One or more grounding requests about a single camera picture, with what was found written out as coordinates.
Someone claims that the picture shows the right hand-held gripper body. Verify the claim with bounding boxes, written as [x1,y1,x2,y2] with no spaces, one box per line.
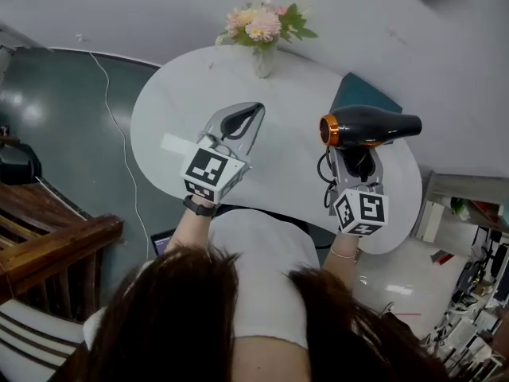
[328,172,390,239]

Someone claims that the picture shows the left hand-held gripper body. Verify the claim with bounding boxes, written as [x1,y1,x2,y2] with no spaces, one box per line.
[180,134,253,206]

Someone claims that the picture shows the white curved table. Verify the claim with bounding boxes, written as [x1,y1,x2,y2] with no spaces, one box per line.
[130,45,424,255]

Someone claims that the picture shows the black orange hair dryer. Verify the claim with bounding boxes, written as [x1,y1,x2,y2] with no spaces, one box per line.
[316,104,423,211]

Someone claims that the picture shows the person's left forearm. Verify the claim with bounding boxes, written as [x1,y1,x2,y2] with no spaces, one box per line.
[163,207,216,259]

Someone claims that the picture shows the person's right forearm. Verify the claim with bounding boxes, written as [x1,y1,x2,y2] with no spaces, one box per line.
[321,231,361,290]

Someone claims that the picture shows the white paper slip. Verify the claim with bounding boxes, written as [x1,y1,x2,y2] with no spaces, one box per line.
[160,133,200,157]

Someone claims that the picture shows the black wristband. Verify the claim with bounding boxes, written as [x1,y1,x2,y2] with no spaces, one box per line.
[182,194,218,219]

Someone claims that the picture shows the white box in cabinet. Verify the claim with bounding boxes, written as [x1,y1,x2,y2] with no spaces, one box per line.
[414,201,445,243]

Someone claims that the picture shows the white ribbed vase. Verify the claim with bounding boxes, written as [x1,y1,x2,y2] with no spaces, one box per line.
[251,45,277,80]

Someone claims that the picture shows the person's black skirt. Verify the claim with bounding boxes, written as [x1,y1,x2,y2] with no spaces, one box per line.
[216,204,337,250]

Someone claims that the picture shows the laptop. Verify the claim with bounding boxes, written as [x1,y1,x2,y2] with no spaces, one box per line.
[150,228,177,258]

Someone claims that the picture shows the dark green bottle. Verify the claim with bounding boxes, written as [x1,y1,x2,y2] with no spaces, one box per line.
[450,197,471,219]

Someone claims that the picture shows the pink flower bouquet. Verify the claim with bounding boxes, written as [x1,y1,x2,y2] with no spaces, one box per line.
[215,0,320,56]

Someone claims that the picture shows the person's white shirt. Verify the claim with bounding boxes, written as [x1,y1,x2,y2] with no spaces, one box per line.
[80,209,321,352]

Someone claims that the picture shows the brown wooden stair railing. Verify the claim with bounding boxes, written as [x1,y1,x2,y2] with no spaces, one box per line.
[0,180,125,322]

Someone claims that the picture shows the black office chair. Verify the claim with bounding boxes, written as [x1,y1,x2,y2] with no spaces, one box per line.
[0,140,43,187]

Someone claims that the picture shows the white striped steps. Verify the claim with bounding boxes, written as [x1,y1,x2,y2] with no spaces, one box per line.
[0,299,87,382]

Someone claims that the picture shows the thin bracelet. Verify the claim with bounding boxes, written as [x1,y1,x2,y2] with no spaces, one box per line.
[329,245,359,259]

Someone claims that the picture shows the white floor cable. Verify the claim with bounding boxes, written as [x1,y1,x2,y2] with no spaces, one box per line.
[88,51,154,260]

